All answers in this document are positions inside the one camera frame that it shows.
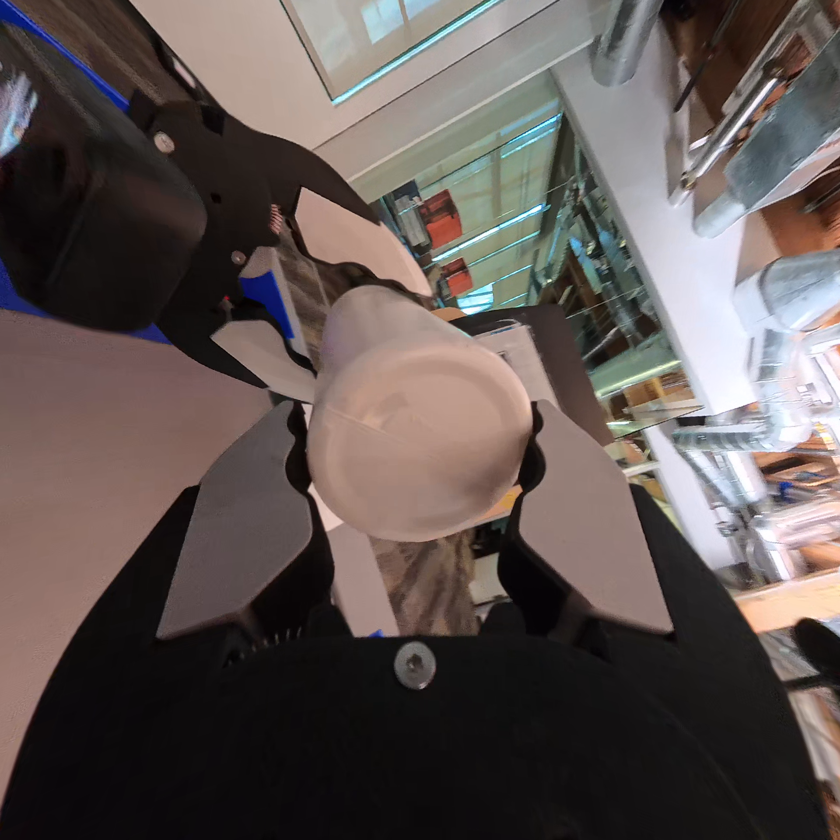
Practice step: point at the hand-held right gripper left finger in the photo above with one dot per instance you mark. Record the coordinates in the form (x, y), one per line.
(236, 525)

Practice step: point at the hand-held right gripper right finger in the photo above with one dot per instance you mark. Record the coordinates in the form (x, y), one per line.
(590, 525)

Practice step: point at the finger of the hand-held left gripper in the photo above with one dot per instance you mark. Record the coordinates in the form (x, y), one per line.
(354, 236)
(262, 354)

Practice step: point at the white bottle black cap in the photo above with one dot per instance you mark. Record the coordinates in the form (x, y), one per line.
(420, 433)

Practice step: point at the orange box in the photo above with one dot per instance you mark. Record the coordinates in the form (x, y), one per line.
(458, 277)
(439, 220)

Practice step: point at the framed instruction sign board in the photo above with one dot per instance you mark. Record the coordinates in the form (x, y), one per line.
(571, 367)

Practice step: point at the large paned window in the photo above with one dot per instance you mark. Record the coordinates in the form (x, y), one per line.
(394, 33)

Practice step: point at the silver ventilation duct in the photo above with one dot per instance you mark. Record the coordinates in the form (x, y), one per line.
(781, 144)
(623, 39)

